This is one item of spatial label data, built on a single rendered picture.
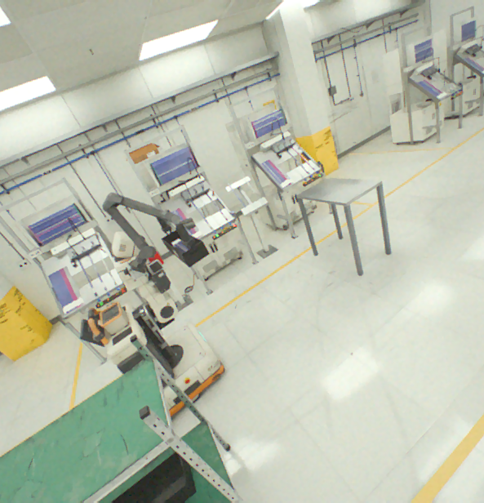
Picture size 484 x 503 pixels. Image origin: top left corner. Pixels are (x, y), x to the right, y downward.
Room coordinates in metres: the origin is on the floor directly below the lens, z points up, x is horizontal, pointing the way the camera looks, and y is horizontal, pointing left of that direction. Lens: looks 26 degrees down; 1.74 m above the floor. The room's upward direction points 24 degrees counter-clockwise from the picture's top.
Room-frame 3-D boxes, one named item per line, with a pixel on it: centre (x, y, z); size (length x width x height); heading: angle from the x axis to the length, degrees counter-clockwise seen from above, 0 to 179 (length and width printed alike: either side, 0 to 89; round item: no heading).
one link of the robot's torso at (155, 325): (1.78, 0.81, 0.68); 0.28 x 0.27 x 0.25; 21
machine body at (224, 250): (3.49, 0.42, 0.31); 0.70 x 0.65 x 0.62; 107
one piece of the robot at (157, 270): (1.77, 0.67, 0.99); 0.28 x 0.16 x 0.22; 21
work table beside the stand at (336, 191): (2.32, -1.10, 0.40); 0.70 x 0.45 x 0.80; 15
